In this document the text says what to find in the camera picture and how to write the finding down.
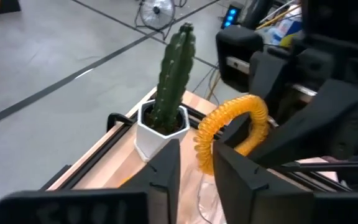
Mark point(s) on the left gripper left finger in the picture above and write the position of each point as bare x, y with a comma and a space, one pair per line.
163, 186

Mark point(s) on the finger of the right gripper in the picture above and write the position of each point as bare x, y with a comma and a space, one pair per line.
236, 133
322, 124

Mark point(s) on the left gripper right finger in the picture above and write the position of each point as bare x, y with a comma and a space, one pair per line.
244, 193

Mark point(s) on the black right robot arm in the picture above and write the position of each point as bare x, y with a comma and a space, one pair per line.
238, 40

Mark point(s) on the clear plastic bin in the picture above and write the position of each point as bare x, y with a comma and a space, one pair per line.
210, 202

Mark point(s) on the colourful supplies pile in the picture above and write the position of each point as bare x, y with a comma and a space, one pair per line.
286, 28

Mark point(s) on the white hexagonal plant pot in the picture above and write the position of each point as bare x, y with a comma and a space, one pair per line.
154, 140

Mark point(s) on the black table clamp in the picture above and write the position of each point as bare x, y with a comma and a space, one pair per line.
117, 118

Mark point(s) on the green cactus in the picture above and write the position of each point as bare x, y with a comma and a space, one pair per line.
174, 77

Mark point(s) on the black box with blue lights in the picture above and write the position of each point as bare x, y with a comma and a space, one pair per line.
232, 15

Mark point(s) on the round floor fan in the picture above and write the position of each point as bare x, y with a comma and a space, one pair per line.
156, 12

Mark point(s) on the black floor box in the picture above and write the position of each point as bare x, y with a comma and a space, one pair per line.
8, 4

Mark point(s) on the black table edge rail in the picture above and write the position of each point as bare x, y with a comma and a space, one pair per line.
104, 146
306, 174

